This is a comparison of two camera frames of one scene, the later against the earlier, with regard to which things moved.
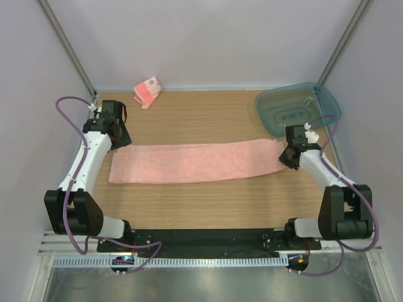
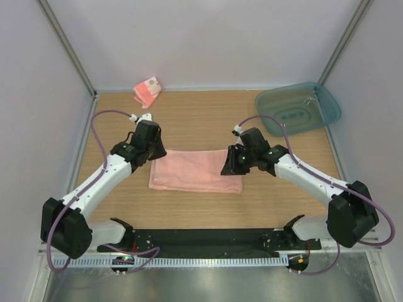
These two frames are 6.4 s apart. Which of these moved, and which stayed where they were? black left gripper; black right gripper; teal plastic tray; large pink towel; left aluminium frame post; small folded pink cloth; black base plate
Moved: large pink towel; black right gripper; black left gripper
Stayed: small folded pink cloth; black base plate; left aluminium frame post; teal plastic tray
